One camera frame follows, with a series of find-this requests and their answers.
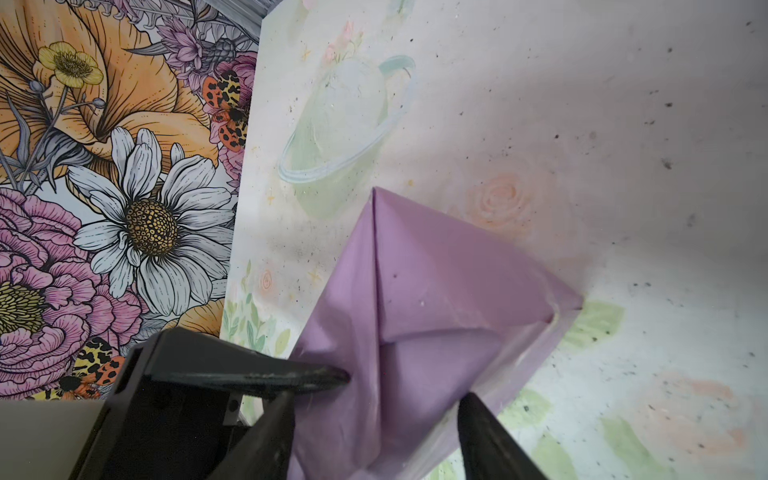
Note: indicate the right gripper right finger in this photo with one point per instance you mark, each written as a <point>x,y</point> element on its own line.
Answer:
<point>488,450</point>

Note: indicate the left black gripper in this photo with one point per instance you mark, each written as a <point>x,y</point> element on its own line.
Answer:
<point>174,411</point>

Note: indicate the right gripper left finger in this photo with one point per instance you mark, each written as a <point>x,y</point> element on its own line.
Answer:
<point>264,451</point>

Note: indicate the pink wrapping paper sheet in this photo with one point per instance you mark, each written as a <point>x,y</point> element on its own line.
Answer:
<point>421,309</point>

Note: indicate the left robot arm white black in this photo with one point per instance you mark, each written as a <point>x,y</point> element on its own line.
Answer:
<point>43,439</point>

